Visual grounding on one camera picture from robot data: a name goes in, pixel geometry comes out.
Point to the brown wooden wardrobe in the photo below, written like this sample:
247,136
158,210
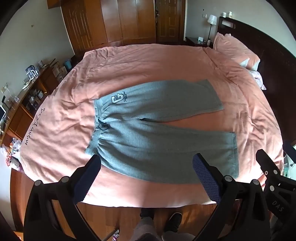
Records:
104,20

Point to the white crumpled cloth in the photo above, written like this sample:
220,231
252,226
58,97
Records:
259,78

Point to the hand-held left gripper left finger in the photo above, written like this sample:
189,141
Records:
87,178

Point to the wooden sideboard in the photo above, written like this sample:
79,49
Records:
20,111

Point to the person's left leg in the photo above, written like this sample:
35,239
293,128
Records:
144,227

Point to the pink pillow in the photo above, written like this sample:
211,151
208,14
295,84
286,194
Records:
231,49

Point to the pink bed cover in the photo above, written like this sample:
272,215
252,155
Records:
161,62

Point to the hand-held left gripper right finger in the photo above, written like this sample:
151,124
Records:
205,178

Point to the grey pants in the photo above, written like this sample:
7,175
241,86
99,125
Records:
150,139

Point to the brown wooden door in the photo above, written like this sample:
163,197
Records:
170,20

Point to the white table lamp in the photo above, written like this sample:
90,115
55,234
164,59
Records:
211,19

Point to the dark wooden nightstand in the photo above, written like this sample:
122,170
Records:
192,41

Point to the white monitor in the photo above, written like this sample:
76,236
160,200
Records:
2,113

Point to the clear water pitcher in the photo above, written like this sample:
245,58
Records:
31,73

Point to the blue cup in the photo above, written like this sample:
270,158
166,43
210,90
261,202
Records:
68,64

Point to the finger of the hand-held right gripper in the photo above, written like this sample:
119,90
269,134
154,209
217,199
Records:
266,162
290,149

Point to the dark wooden headboard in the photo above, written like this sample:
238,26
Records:
277,58

